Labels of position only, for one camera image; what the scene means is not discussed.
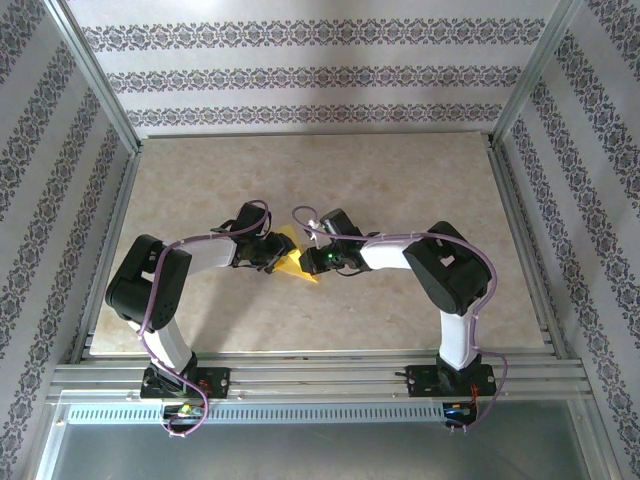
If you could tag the yellow paper sheet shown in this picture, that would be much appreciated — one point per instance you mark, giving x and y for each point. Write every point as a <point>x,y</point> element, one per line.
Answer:
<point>295,270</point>

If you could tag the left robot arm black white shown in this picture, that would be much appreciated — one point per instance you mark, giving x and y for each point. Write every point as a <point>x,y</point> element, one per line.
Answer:
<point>145,285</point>

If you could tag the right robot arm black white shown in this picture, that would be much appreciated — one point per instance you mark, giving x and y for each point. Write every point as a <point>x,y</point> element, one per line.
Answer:
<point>450,270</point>

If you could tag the grey metal sheet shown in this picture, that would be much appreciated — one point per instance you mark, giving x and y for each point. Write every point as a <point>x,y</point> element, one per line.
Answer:
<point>320,452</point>

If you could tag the aluminium mounting rails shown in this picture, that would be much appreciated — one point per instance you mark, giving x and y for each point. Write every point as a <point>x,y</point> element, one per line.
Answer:
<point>320,380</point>

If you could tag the small circuit board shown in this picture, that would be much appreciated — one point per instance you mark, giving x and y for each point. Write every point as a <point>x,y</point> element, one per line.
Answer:
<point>460,411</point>
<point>185,411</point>

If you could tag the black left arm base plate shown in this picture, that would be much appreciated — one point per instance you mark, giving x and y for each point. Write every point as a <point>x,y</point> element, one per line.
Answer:
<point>220,382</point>

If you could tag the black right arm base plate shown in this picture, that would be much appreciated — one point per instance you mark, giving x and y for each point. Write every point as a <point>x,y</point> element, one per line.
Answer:
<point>420,380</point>

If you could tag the aluminium side rail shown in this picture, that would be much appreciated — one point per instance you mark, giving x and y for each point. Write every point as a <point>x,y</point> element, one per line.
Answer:
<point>525,250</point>
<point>107,250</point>

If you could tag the aluminium frame post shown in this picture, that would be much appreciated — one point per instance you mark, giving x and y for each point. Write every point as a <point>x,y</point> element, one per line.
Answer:
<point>535,70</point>
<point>95,75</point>

